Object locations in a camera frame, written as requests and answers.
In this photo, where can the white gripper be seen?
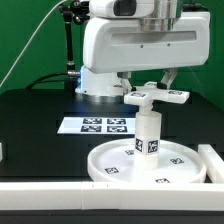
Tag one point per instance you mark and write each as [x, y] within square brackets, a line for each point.
[136, 35]

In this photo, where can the white cross table base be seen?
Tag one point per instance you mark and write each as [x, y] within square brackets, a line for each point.
[144, 96]

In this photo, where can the white round table top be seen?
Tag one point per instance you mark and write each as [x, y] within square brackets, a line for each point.
[119, 161]

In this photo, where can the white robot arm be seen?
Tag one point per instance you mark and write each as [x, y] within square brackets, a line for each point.
[94, 85]

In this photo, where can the white marker sheet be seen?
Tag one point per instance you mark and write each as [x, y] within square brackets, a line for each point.
[97, 125]

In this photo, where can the white right fence bar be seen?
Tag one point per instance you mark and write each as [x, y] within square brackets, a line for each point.
[213, 163]

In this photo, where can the white fence bar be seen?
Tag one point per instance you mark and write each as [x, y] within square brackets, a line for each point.
[96, 195]
[213, 163]

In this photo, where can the white front fence bar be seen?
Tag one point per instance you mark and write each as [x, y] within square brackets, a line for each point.
[96, 195]

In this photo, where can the white left fence piece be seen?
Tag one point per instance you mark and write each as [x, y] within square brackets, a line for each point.
[1, 152]

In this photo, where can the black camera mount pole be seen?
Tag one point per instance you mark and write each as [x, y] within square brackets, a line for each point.
[77, 16]

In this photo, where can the black camera on mount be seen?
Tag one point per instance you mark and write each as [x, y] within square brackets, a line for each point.
[80, 4]

